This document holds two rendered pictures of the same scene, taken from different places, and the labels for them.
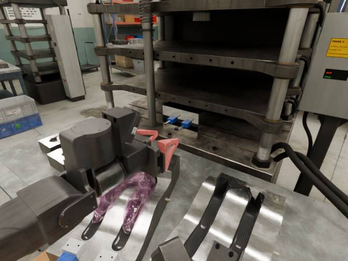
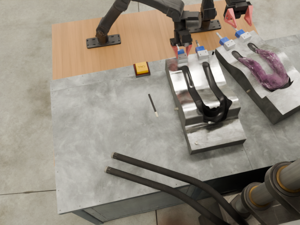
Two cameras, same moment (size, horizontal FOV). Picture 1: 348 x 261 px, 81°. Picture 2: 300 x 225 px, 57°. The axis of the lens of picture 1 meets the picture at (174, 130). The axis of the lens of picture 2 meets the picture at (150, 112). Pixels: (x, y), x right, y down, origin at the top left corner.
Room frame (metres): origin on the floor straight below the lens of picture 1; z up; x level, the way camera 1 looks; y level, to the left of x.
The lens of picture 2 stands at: (0.72, -0.83, 2.04)
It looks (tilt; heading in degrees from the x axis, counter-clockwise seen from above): 63 degrees down; 135
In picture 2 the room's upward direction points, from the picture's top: 3 degrees counter-clockwise
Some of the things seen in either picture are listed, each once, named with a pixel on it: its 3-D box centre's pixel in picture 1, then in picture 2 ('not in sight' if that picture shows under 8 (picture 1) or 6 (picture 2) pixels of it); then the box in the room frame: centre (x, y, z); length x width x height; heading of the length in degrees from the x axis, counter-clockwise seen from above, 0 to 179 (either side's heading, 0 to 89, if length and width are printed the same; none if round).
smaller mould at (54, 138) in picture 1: (60, 142); not in sight; (1.00, 0.65, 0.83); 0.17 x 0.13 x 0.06; 145
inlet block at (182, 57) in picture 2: not in sight; (179, 52); (0.17, -0.06, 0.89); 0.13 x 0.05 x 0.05; 145
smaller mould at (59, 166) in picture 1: (75, 155); not in sight; (0.86, 0.50, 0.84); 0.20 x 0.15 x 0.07; 145
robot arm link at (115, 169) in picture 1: (102, 172); not in sight; (0.28, 0.12, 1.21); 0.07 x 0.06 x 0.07; 143
